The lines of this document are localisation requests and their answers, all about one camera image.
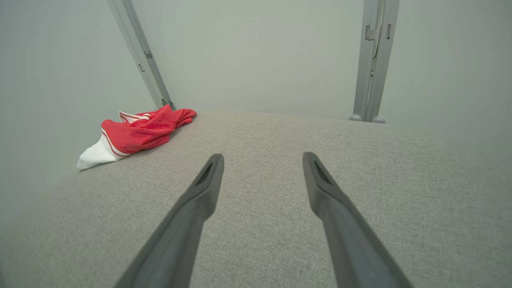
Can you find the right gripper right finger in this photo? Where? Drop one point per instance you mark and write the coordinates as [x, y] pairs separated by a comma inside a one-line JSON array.
[[352, 248]]

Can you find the red white sleeveless jersey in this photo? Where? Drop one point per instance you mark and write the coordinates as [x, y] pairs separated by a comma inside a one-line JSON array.
[[140, 132]]

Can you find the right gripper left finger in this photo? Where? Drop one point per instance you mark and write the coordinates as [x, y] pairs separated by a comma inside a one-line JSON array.
[[180, 240]]

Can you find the grey partition post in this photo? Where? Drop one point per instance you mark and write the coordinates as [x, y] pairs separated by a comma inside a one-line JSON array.
[[140, 48]]

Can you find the grey double post with latch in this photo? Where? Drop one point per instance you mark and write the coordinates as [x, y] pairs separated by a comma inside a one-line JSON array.
[[374, 80]]

